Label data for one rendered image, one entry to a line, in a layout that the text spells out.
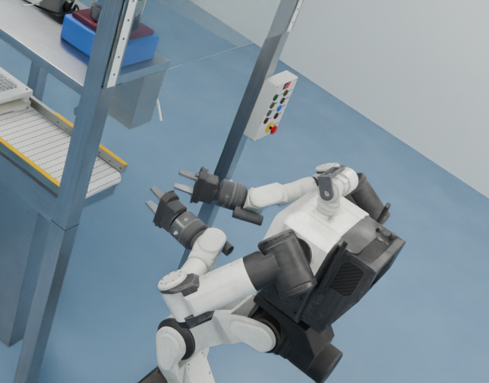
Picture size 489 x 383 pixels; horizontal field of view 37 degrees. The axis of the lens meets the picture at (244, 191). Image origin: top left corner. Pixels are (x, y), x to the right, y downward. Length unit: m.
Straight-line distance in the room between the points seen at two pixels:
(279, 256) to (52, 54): 0.88
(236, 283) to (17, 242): 1.10
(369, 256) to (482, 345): 2.23
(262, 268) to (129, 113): 0.81
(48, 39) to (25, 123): 0.49
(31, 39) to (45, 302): 0.85
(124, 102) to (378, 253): 0.94
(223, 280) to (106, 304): 1.51
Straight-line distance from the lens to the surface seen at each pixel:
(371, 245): 1.87
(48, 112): 2.64
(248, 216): 2.25
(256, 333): 2.09
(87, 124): 2.03
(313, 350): 2.05
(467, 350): 3.91
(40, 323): 2.53
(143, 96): 2.27
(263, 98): 2.82
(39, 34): 2.21
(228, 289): 1.72
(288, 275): 1.70
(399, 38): 5.37
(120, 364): 2.99
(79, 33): 2.16
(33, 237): 2.56
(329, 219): 1.87
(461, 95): 5.25
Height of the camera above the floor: 2.24
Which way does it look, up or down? 33 degrees down
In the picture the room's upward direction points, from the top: 23 degrees clockwise
